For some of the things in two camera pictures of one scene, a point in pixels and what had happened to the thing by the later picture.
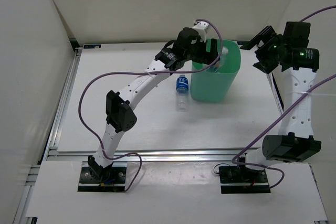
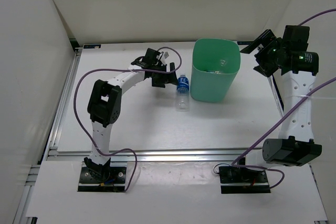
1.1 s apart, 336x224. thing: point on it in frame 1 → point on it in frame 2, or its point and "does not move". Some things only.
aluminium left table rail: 60,123 does not move
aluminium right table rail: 273,85 does not move
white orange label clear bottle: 216,67 → 213,72
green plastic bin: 213,83 does not move
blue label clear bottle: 182,94 does not move
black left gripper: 211,56 → 167,78
